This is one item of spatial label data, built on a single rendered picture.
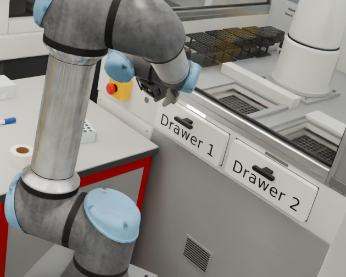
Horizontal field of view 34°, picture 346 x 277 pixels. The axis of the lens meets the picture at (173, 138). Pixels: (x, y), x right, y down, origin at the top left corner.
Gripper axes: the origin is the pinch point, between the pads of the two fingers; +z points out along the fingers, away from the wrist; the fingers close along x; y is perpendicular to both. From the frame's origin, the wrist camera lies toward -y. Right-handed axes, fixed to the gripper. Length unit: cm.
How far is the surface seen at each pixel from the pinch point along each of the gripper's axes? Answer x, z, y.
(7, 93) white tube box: -58, 7, 27
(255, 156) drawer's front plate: 26.0, 11.6, -3.1
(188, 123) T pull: 2.3, 10.4, -0.2
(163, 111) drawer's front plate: -11.1, 14.6, -1.2
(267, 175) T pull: 33.4, 10.3, 0.4
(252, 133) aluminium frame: 21.9, 9.0, -7.6
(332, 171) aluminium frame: 48.0, 6.6, -8.7
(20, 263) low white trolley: -11, 20, 63
